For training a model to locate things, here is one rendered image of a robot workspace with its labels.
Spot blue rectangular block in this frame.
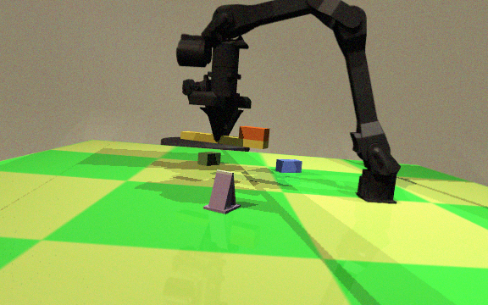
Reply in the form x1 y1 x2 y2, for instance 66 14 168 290
275 159 302 173

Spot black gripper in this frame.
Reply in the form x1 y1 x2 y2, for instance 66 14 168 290
189 67 252 141

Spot small olive green block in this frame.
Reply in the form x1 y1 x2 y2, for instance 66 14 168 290
197 152 221 166

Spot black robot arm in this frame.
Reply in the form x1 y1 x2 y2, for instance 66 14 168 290
176 0 401 204

